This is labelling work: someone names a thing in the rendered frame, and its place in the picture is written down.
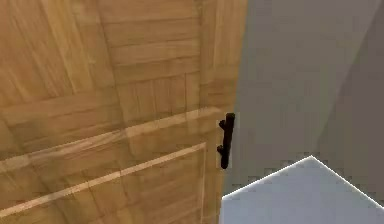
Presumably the light wooden room door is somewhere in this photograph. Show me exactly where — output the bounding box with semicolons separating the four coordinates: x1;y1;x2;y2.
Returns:
0;0;249;224

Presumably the black door handle bar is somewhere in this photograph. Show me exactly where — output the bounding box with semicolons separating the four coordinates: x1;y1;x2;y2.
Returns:
216;112;236;170

